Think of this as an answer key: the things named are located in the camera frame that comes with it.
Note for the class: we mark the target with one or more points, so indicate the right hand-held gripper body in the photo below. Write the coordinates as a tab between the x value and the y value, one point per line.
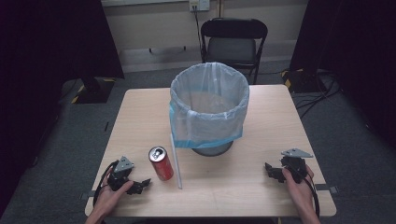
294	166

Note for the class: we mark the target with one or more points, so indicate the person's left hand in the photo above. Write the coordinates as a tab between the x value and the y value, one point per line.
109	197

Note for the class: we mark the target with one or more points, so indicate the person's right hand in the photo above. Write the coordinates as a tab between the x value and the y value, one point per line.
297	193

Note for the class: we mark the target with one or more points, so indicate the red drink can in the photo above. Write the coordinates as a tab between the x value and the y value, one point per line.
162	165

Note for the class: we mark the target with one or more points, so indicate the grey waste bin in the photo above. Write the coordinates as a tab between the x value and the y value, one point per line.
213	151

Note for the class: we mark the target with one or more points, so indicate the translucent blue-edged bin bag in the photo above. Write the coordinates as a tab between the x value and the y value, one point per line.
208	124

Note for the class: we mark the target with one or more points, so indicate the black stand base yellow-striped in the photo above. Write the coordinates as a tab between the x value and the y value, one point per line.
93	91
303	81

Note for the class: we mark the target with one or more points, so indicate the white straw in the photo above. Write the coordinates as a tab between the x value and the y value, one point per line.
176	165

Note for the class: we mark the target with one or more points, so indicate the black curtain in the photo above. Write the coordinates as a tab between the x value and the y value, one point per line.
37	62
358	46

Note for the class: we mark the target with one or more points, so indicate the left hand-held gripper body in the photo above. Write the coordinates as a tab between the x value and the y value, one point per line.
120	175

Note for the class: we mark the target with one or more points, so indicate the grey tape strip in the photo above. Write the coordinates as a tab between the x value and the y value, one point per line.
327	188
87	195

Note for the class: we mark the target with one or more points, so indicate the white wall socket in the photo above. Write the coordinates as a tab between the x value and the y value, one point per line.
199	4

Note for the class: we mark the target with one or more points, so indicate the black folding chair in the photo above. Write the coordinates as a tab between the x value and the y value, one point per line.
233	46

